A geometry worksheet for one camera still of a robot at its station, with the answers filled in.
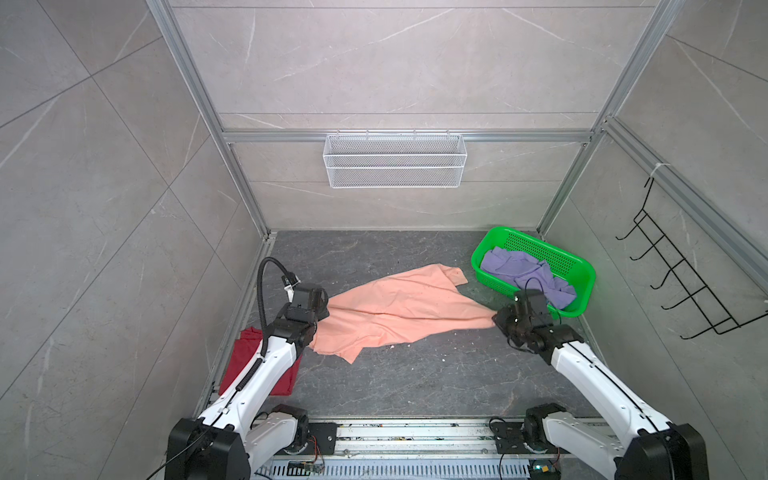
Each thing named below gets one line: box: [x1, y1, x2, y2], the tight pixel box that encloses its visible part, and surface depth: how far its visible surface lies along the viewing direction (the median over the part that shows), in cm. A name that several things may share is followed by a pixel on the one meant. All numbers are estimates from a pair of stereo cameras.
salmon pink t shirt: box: [309, 263, 497, 365], surface depth 98 cm
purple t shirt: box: [481, 246, 577, 309], surface depth 106 cm
